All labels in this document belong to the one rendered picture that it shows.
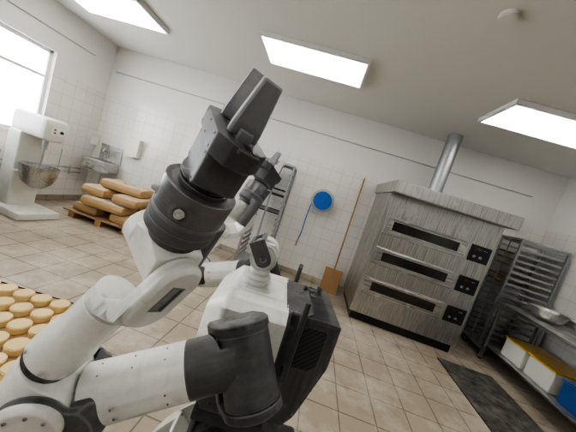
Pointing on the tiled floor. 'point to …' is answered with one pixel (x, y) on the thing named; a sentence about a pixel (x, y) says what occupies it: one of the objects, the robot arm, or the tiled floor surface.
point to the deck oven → (423, 262)
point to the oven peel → (330, 280)
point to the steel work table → (564, 333)
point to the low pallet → (93, 218)
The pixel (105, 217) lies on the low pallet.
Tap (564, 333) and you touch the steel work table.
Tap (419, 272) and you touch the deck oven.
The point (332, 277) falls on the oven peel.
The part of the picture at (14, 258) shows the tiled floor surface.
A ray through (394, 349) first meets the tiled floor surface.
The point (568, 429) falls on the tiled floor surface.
